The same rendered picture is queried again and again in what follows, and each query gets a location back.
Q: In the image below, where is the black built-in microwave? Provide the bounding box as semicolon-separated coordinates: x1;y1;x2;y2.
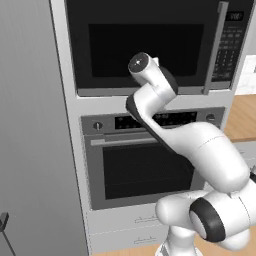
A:
64;0;255;98

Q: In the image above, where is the grey fridge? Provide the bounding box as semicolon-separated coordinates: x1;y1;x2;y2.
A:
0;0;90;256

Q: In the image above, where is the dark fridge handle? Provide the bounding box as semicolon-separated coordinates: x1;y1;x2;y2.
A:
0;211;17;256

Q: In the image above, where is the white drawer front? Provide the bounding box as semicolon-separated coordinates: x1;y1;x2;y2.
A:
86;202;162;236
89;228;170;255

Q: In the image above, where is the black microwave door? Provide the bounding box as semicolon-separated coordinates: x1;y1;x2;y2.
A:
64;0;219;98

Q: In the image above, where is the oven door with dark window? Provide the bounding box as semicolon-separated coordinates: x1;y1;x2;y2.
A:
83;131;207;211

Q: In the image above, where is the grey oven door handle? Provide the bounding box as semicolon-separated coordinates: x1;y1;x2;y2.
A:
90;136;162;147

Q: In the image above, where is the grey built-in oven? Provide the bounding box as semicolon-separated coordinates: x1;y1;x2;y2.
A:
80;106;227;211

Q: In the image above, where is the white base cabinet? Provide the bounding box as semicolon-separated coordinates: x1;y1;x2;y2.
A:
231;139;256;172

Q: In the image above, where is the white tall appliance cabinet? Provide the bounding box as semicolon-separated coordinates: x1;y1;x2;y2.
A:
49;0;256;256

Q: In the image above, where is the thin grey drawer handle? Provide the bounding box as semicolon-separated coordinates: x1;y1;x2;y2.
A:
133;235;158;245
134;215;160;224

